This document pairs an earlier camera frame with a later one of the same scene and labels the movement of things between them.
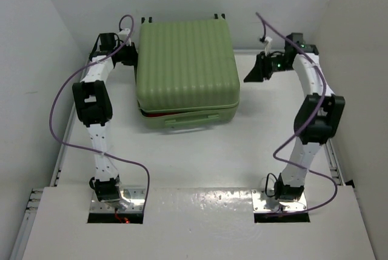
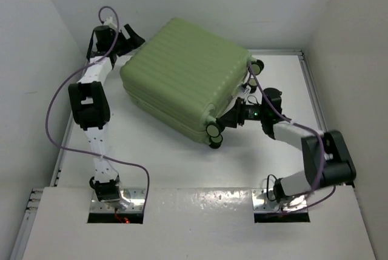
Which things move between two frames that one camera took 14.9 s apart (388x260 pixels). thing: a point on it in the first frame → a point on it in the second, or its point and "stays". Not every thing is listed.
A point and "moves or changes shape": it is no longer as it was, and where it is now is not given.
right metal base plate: (261, 203) stays
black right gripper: (261, 70) → (236, 115)
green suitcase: (187, 74) moves or changes shape
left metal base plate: (137, 196) stays
